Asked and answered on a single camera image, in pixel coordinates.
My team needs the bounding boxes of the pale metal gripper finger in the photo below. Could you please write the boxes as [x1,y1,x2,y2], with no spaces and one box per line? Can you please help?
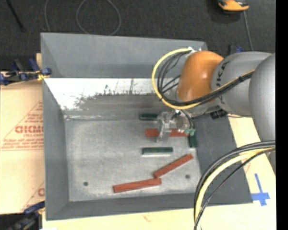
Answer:
[163,122,174,140]
[156,113,169,143]

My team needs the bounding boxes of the red-brown flat block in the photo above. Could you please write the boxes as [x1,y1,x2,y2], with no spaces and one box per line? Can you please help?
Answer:
[112,177,162,194]
[145,127,188,138]
[153,154,194,179]

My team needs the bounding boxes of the dark green flat block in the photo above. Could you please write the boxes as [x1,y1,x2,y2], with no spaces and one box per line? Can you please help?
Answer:
[188,133,198,149]
[139,113,159,121]
[141,147,174,156]

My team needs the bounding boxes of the grey metal bin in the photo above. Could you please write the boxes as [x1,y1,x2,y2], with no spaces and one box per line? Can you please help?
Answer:
[40,32,253,220]

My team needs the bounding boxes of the brown cardboard board, red print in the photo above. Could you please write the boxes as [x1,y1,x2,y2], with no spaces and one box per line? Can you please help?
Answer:
[0,79,46,215]

